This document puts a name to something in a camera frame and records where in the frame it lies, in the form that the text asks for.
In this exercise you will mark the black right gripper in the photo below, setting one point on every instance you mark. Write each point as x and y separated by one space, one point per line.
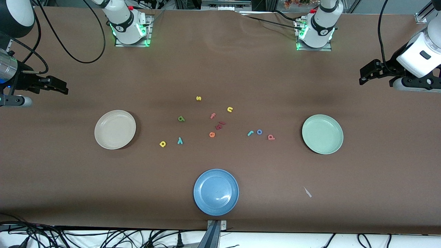
24 79

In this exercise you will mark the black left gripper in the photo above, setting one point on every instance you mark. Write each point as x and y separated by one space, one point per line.
389 65

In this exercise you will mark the pink foam letter p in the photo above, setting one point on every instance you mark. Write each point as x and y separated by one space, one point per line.
271 137

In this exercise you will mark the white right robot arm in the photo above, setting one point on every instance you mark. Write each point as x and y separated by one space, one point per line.
125 29

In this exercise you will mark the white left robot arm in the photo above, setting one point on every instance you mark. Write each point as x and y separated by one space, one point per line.
320 31

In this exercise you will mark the beige round plate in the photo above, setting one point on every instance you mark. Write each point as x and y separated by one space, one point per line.
115 130

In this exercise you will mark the light green round plate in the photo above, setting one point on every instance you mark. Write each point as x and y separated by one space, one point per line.
322 134

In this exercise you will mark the orange artificial flowers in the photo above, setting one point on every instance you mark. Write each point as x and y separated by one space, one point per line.
296 2

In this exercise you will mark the white paper scrap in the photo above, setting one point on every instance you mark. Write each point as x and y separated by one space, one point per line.
307 192

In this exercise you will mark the brown table cover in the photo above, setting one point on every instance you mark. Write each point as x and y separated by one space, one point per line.
220 69

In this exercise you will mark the blue round plate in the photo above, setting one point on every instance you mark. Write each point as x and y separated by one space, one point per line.
216 192

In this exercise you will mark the black power plug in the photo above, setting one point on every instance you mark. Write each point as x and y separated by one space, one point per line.
179 240

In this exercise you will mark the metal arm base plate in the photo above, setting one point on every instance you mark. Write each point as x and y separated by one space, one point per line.
119 44
327 49

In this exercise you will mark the aluminium corner bracket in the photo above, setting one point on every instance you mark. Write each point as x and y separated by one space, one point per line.
421 18

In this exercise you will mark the aluminium frame rail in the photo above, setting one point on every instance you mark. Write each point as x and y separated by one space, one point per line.
224 5

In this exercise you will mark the metal table edge bracket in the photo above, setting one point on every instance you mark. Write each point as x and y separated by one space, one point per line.
216 225

